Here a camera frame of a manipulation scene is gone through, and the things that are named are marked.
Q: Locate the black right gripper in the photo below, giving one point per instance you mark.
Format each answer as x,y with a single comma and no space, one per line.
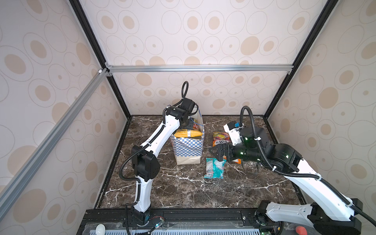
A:
224,152

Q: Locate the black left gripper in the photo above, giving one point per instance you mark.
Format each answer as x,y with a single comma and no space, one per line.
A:
191,126

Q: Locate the yellow snack packet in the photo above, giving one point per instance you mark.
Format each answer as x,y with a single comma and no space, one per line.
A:
187,133

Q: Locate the Fox's fruit candy packet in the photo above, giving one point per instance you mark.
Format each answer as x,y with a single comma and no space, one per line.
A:
220,138

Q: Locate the teal mint candy packet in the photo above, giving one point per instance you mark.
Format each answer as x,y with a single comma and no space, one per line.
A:
214,168

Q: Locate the blue checkered paper bag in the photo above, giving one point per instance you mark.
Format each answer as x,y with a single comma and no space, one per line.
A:
189,151

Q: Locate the orange candy packet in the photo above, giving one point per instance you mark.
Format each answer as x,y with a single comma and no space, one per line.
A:
238,161

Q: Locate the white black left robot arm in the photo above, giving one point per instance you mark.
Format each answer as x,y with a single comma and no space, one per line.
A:
144,157

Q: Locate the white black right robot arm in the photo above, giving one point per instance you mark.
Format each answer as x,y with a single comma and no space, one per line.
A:
331,213

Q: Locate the red emergency button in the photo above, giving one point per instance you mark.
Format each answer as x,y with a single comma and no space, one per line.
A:
300,230

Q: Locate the white round knob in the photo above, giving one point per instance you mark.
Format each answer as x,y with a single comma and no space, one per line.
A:
100,229

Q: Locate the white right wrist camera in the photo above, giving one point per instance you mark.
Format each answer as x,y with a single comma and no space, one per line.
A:
233,130

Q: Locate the horizontal aluminium frame bar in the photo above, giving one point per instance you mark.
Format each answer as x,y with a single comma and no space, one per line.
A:
201,68

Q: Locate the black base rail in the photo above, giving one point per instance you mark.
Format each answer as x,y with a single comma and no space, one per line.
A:
188,221

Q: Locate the black left corner post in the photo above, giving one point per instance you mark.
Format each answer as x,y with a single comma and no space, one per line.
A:
84,22

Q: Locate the black corner post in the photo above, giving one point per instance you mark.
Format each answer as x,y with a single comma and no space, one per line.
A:
312,36
84,22

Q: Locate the black right corner post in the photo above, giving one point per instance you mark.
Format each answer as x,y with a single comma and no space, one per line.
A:
312,36

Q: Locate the left aluminium frame bar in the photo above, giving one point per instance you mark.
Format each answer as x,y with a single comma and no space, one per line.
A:
32,165

